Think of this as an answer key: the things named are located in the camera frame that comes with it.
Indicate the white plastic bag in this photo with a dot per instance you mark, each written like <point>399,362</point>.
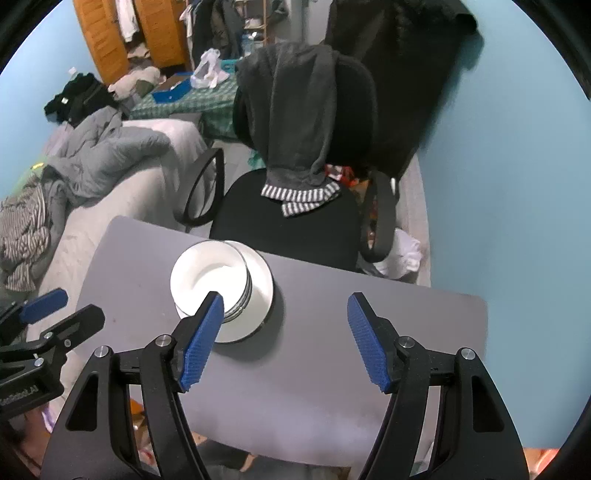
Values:
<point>208,74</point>

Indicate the dark grey hoodie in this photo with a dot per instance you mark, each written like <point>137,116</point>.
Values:
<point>291,99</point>

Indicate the striped grey white garment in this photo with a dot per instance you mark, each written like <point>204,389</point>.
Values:
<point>295,202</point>

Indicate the large white plate back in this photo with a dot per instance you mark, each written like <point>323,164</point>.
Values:
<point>254,313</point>

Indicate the white cloth on floor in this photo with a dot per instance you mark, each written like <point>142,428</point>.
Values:
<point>405,257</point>

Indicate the orange wooden wardrobe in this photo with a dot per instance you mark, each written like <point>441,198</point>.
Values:
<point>115,32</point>

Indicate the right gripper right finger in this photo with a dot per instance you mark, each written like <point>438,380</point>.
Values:
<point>475,435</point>

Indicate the green checkered blanket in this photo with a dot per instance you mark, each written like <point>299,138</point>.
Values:
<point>214,105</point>

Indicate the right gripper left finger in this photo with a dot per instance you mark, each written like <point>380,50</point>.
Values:
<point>93,436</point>

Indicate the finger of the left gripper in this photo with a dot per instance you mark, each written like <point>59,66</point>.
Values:
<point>69,327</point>
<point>30,312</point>

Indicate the black office chair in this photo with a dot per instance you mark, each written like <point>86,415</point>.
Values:
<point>356,227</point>

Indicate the white ribbed bowl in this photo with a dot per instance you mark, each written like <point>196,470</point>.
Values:
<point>211,266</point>

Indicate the blue box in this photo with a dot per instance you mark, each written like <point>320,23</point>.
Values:
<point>172,89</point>

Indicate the bed with white sheet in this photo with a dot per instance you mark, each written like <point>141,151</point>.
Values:
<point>146,193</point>

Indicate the black clothes pile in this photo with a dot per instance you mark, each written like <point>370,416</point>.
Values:
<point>80,97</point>

